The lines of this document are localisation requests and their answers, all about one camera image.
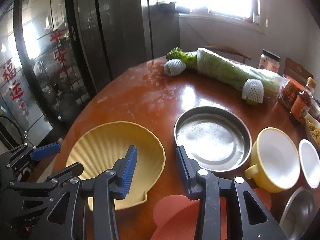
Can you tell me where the round steel plate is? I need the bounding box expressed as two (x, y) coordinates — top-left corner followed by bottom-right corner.
(174, 106), (252, 173)

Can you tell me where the stainless steel bowl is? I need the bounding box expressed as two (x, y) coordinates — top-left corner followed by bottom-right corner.
(279, 187), (316, 239)

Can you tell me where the yellow shell-shaped plate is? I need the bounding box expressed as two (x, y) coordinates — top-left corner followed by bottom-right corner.
(66, 121), (165, 210)

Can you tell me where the red instant noodle bowl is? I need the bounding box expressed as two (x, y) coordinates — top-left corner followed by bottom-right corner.
(298, 139), (319, 189)

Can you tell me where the wrapped napa cabbage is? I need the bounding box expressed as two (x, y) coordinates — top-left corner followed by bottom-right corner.
(196, 48), (286, 97)

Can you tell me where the green lettuce bunch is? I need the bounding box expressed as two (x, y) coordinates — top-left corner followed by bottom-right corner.
(165, 48), (197, 69)

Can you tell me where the foam-netted fruit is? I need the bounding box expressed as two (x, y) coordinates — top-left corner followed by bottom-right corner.
(164, 59), (187, 76)
(242, 79), (264, 106)

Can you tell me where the foam-netted fruit left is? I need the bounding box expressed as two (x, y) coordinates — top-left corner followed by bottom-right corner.
(164, 59), (187, 76)

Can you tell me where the red chili sauce jar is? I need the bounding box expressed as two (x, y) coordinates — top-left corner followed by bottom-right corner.
(278, 74), (304, 112)

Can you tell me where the white dish of food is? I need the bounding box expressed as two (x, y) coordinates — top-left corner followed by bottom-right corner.
(304, 113), (319, 152)

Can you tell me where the foam-netted fruit right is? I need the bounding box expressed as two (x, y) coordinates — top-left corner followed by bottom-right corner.
(242, 79), (264, 106)

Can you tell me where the yellow bowl with handle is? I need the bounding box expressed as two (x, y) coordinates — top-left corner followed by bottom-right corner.
(244, 127), (300, 193)

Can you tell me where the orange-capped sauce bottle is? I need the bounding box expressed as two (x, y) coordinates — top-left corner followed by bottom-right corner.
(290, 77), (316, 124)

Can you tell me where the pink plastic plate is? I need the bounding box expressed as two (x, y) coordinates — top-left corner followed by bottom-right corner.
(150, 187), (272, 239)

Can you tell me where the dark grey refrigerator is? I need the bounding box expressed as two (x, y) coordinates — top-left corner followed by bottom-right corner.
(65, 0), (180, 98)

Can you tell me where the glass sliding door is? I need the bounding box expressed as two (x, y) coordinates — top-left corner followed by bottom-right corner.
(1, 0), (93, 149)

